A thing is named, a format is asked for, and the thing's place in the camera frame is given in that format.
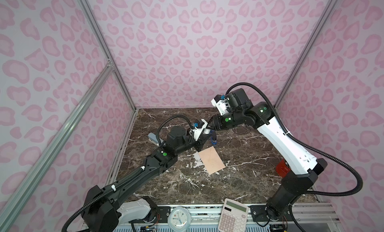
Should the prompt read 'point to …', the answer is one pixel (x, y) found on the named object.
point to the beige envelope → (211, 160)
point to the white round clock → (179, 218)
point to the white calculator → (234, 217)
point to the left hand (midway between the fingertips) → (210, 130)
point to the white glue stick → (206, 131)
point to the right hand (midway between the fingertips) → (210, 124)
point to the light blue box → (152, 138)
